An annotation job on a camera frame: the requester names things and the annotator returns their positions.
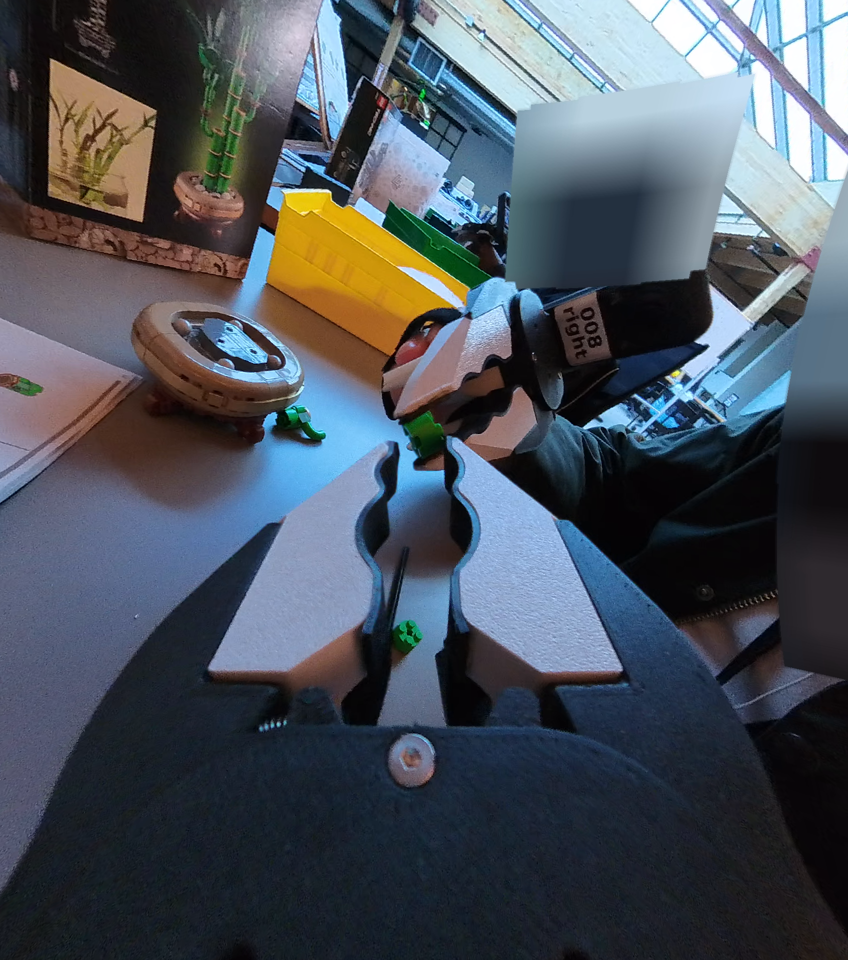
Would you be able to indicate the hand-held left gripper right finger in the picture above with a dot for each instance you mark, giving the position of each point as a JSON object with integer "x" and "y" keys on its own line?
{"x": 529, "y": 592}

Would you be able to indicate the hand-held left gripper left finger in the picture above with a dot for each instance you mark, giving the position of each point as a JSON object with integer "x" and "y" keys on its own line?
{"x": 304, "y": 592}

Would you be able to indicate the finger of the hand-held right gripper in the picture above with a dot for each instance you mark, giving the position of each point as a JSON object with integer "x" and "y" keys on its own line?
{"x": 514, "y": 431}
{"x": 454, "y": 360}

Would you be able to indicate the green round brick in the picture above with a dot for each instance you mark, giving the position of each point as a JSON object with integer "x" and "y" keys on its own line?
{"x": 407, "y": 635}
{"x": 424, "y": 439}

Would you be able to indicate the grey desk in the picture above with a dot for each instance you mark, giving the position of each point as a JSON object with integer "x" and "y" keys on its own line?
{"x": 169, "y": 525}

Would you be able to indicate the person's right hand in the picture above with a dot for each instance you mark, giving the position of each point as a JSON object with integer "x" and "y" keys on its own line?
{"x": 418, "y": 346}

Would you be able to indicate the green bin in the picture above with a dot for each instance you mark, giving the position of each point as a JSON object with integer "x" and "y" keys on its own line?
{"x": 431, "y": 240}

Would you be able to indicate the yellow plastic bin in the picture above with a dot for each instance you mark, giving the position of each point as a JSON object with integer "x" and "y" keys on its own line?
{"x": 349, "y": 262}

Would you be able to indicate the green curved brick piece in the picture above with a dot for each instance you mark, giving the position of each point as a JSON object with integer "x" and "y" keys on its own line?
{"x": 296, "y": 420}

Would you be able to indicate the pale patterned box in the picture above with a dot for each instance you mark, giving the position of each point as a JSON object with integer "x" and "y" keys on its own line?
{"x": 401, "y": 169}

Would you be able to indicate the brown brick-built pot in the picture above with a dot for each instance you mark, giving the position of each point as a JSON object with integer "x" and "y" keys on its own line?
{"x": 214, "y": 360}

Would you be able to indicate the black cardboard box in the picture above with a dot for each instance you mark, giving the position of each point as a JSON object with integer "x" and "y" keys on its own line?
{"x": 360, "y": 127}

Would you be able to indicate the person's grey shirt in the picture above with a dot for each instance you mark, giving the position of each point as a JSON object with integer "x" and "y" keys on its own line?
{"x": 769, "y": 675}

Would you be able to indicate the open instruction booklet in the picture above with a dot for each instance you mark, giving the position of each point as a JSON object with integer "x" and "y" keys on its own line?
{"x": 4, "y": 420}

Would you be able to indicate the black printed product box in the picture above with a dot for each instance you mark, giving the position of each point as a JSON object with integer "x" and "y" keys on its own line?
{"x": 154, "y": 112}

